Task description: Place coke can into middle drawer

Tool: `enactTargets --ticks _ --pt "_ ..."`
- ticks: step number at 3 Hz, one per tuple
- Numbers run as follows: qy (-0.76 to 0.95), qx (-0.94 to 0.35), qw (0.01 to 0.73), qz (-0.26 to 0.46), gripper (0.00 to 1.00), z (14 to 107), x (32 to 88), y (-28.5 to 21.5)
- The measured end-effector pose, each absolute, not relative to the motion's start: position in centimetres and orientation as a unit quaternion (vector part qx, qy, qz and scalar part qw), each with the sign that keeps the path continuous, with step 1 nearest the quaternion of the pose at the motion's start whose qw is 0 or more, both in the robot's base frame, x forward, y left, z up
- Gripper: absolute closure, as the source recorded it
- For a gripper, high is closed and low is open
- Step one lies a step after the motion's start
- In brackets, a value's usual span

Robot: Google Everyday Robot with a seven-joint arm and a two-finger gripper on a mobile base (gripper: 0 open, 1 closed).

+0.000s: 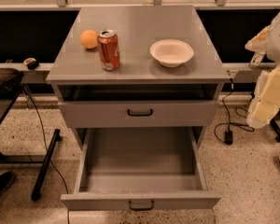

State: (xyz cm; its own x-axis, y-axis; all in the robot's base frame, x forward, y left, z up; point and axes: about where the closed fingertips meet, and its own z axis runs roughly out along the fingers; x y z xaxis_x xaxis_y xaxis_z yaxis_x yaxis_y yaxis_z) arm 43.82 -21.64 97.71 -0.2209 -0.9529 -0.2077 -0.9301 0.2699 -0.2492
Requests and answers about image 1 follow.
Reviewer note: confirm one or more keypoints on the black stand foot right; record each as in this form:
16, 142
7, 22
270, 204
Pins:
276, 128

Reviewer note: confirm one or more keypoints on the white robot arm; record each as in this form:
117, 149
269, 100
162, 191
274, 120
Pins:
273, 41

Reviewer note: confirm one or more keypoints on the closed grey upper drawer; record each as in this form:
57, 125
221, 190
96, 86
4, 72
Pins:
138, 114

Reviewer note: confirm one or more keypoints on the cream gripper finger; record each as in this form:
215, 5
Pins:
259, 42
266, 103

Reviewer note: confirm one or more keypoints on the grey drawer cabinet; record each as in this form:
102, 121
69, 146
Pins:
77, 74

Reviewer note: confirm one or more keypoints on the black shoe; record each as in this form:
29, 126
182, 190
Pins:
6, 180

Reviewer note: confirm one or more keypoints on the open grey lower drawer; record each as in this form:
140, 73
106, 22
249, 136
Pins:
140, 169

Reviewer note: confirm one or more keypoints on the white paper bowl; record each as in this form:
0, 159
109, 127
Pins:
171, 53

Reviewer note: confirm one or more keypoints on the red coke can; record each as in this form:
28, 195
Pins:
108, 46

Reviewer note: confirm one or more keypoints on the black bag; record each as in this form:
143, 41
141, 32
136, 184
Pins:
10, 80

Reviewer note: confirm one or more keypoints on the black table leg frame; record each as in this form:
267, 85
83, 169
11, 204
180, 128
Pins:
43, 160

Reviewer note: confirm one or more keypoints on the orange fruit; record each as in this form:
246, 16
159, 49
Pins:
88, 39

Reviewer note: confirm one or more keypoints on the small clear bottle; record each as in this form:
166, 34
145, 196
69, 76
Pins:
256, 60

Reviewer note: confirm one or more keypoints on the black tape measure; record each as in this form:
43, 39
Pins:
31, 63

